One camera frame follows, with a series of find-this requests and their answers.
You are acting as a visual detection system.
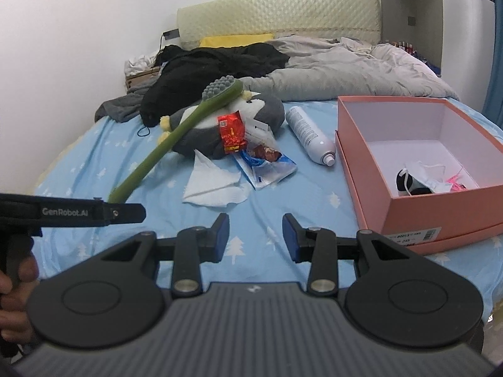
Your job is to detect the cream quilted headboard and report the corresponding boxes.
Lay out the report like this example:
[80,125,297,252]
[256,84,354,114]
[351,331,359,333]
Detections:
[176,0,381,46]

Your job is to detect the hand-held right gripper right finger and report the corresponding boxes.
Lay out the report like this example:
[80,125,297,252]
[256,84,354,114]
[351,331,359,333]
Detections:
[282,213,409,298]

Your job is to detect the row of small bottles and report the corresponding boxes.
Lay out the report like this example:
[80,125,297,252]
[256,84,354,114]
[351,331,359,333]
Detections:
[387,39,423,57]

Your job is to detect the pink feather toy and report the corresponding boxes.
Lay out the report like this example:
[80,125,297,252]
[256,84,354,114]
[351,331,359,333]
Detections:
[442,169,468,191]

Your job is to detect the dark grey cloth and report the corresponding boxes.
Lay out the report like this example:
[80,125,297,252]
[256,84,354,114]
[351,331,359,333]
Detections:
[94,86,158,122]

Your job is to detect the white spray bottle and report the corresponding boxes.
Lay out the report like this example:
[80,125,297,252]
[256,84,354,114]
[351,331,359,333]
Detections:
[285,106,337,167]

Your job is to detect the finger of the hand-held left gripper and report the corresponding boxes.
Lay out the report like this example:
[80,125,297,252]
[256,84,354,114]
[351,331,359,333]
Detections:
[104,203,147,225]

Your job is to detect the blue tree-print bed sheet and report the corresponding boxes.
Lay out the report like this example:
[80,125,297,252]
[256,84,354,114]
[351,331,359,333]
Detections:
[33,98,503,323]

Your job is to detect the black cloth bundle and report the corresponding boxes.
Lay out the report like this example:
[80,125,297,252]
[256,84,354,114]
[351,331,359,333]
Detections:
[155,44,189,65]

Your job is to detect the grey duvet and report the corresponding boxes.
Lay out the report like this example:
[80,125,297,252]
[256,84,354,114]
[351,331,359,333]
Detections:
[240,35,460,102]

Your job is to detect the pink cardboard box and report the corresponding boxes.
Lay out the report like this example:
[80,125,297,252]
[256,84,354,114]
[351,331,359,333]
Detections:
[336,95,503,256]

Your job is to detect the grey penguin plush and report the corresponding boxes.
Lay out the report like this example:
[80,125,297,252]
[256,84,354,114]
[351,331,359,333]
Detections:
[159,88,285,160]

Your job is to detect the small panda plush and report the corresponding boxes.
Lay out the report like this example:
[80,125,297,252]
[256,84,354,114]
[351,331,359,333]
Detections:
[395,168,433,196]

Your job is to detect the white tissue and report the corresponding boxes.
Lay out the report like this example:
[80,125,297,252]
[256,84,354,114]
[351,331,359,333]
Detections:
[181,149,252,208]

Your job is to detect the white crumpled cloth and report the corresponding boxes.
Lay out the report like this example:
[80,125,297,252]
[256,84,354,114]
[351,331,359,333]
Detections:
[125,53,160,75]

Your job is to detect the yellow pillow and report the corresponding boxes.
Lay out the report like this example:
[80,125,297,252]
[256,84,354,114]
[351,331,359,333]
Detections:
[199,33,274,49]

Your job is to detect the blue curtain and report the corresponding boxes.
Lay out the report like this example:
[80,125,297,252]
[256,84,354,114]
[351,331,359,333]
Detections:
[483,0,503,126]

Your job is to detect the green long-handled brush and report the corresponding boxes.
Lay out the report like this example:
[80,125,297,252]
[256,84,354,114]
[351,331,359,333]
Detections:
[108,75,244,205]

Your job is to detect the red snack packet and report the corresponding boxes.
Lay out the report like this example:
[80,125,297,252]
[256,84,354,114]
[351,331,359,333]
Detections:
[217,112,249,155]

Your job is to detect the brown cardboard box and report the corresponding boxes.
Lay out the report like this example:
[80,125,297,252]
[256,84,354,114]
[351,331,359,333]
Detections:
[125,67,162,93]

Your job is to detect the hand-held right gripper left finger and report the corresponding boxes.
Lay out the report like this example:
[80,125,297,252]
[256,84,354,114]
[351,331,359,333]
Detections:
[100,213,230,298]

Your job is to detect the person's left hand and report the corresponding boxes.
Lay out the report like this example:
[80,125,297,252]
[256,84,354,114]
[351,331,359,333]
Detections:
[0,259,39,342]

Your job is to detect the black jacket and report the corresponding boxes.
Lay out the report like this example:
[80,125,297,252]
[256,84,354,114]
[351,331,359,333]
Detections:
[140,43,290,128]

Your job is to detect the blue cartoon plastic bag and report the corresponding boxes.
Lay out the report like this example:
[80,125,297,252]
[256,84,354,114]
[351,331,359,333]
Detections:
[235,145,298,191]

